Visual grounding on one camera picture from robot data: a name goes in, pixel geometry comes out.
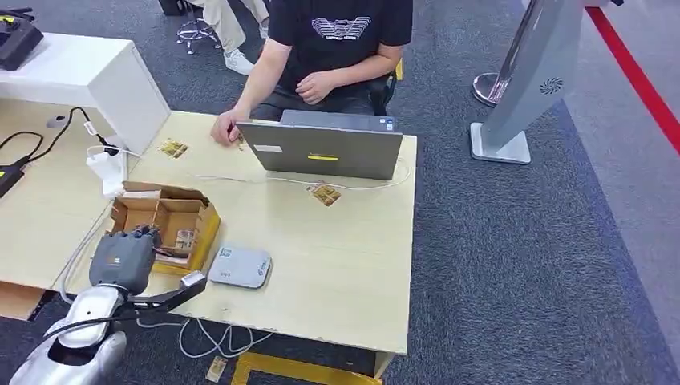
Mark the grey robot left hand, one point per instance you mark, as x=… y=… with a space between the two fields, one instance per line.
x=122 y=263

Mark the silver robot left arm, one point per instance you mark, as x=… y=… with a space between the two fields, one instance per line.
x=93 y=313

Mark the card with printed face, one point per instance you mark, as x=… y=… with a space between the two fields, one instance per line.
x=173 y=149
x=185 y=240
x=216 y=369
x=325 y=195

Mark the open cardboard card box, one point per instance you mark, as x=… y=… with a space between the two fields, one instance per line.
x=194 y=250

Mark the pale wooden side desk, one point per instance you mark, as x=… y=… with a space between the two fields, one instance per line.
x=42 y=223

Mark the white power adapter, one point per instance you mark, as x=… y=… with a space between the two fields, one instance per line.
x=109 y=170

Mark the brown cardboard panel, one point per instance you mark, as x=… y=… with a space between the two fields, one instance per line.
x=18 y=300

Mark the grey flat card reader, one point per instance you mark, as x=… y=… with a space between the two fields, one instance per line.
x=239 y=267

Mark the black power brick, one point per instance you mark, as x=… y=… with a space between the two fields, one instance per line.
x=8 y=180

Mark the small grey disc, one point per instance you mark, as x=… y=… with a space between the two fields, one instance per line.
x=57 y=121

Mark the person's right hand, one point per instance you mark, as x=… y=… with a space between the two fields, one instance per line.
x=226 y=127

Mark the person's hand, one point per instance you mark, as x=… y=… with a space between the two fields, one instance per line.
x=226 y=127
x=314 y=87

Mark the white cabinet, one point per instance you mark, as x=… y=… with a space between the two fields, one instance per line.
x=117 y=90

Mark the grey laptop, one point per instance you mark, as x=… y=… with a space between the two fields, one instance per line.
x=324 y=154

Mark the chrome stool base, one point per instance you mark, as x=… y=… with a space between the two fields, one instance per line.
x=197 y=33

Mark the black case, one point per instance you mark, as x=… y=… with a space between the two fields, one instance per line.
x=18 y=40

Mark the person seated on stool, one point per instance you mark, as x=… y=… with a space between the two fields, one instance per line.
x=226 y=26

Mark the person's left hand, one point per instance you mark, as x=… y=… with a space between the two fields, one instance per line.
x=314 y=87

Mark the person seated at laptop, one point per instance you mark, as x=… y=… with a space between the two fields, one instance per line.
x=340 y=48

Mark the black office chair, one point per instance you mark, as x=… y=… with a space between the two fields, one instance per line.
x=383 y=90

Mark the grey kiosk stand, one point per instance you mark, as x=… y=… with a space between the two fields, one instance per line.
x=531 y=74

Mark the red barrier strip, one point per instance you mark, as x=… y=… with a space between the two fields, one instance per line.
x=637 y=79

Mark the pale wrist camera on bracket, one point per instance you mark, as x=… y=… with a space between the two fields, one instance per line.
x=194 y=280

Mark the yellow metal frame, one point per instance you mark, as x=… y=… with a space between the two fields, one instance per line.
x=297 y=369

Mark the chrome stanchion post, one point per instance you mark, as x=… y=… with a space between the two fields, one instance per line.
x=491 y=85

